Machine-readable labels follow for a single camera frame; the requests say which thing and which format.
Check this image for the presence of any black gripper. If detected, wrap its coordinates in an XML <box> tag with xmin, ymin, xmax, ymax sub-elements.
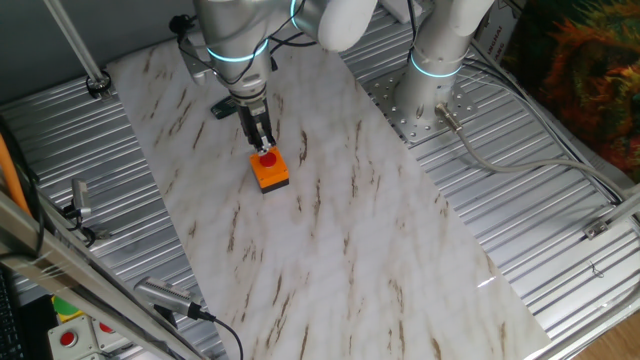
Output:
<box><xmin>233</xmin><ymin>94</ymin><xmax>278</xmax><ymax>156</ymax></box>

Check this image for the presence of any orange box with red button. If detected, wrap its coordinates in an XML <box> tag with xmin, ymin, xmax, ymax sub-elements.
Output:
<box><xmin>249</xmin><ymin>146</ymin><xmax>291</xmax><ymax>195</ymax></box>

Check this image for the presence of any grey box with red button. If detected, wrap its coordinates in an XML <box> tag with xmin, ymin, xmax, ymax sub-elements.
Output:
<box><xmin>47</xmin><ymin>315</ymin><xmax>101</xmax><ymax>360</ymax></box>
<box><xmin>92</xmin><ymin>317</ymin><xmax>134</xmax><ymax>354</ymax></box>

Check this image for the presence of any yellow box with green button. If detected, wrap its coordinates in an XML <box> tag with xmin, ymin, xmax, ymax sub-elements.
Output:
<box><xmin>51</xmin><ymin>294</ymin><xmax>85</xmax><ymax>324</ymax></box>

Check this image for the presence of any small dark green device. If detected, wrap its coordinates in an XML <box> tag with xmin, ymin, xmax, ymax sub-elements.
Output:
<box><xmin>210</xmin><ymin>95</ymin><xmax>239</xmax><ymax>120</ymax></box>

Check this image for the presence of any white marble pattern sheet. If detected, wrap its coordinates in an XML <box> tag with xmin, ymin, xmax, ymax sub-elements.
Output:
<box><xmin>106</xmin><ymin>29</ymin><xmax>551</xmax><ymax>360</ymax></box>

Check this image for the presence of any black pole foot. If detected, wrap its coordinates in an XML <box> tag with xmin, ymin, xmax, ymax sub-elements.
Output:
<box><xmin>85</xmin><ymin>71</ymin><xmax>114</xmax><ymax>100</ymax></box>

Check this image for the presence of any white flat box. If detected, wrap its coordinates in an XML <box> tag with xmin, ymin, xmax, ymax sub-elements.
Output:
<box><xmin>377</xmin><ymin>0</ymin><xmax>424</xmax><ymax>25</ymax></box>

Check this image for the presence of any slanted aluminium pole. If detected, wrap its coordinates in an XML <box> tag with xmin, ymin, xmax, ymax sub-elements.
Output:
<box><xmin>42</xmin><ymin>0</ymin><xmax>109</xmax><ymax>86</ymax></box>

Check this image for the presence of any orange tube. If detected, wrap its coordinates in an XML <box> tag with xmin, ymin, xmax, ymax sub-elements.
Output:
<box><xmin>0</xmin><ymin>133</ymin><xmax>32</xmax><ymax>216</ymax></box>

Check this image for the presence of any cardboard box with red print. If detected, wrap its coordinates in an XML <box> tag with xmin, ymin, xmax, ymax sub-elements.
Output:
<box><xmin>472</xmin><ymin>0</ymin><xmax>526</xmax><ymax>61</ymax></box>

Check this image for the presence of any black keyboard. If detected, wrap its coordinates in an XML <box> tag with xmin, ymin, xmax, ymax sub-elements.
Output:
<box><xmin>0</xmin><ymin>267</ymin><xmax>26</xmax><ymax>360</ymax></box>

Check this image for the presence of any colourful orange green cloth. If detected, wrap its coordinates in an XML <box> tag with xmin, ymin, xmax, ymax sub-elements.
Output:
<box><xmin>502</xmin><ymin>0</ymin><xmax>640</xmax><ymax>184</ymax></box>

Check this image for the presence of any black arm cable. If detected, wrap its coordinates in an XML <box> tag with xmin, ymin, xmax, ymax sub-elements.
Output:
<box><xmin>168</xmin><ymin>13</ymin><xmax>319</xmax><ymax>86</ymax></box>

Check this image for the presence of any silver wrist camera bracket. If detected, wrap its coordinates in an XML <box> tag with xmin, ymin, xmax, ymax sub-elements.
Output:
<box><xmin>178</xmin><ymin>38</ymin><xmax>212</xmax><ymax>85</ymax></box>

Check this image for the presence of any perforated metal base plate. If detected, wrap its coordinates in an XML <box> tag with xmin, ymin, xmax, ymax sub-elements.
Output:
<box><xmin>362</xmin><ymin>64</ymin><xmax>479</xmax><ymax>146</ymax></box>

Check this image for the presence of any large silver camera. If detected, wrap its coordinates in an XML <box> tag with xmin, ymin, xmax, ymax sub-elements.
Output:
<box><xmin>133</xmin><ymin>276</ymin><xmax>204</xmax><ymax>321</ymax></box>

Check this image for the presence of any small silver camera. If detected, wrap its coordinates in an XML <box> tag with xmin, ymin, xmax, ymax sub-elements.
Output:
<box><xmin>69</xmin><ymin>178</ymin><xmax>94</xmax><ymax>220</ymax></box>

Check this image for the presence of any black camera cable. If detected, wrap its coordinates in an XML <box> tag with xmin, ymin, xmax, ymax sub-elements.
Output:
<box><xmin>199</xmin><ymin>308</ymin><xmax>245</xmax><ymax>360</ymax></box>

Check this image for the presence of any white cable bundle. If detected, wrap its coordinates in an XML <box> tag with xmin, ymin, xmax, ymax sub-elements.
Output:
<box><xmin>462</xmin><ymin>42</ymin><xmax>629</xmax><ymax>204</ymax></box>

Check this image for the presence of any grey cable with metal plug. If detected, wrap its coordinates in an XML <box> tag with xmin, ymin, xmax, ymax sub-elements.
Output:
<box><xmin>433</xmin><ymin>102</ymin><xmax>634</xmax><ymax>199</ymax></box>

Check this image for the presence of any black cable bundle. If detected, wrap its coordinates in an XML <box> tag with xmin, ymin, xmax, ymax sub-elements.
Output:
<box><xmin>0</xmin><ymin>114</ymin><xmax>47</xmax><ymax>261</ymax></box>

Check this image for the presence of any aluminium frame beam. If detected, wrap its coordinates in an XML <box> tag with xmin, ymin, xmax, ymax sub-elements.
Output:
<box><xmin>0</xmin><ymin>189</ymin><xmax>206</xmax><ymax>360</ymax></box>

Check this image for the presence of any small metal corner bracket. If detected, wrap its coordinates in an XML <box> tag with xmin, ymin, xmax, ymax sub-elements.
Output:
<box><xmin>582</xmin><ymin>219</ymin><xmax>611</xmax><ymax>240</ymax></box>

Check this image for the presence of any short aluminium frame bar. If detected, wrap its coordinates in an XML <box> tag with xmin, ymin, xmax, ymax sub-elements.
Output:
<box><xmin>602</xmin><ymin>184</ymin><xmax>640</xmax><ymax>226</ymax></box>

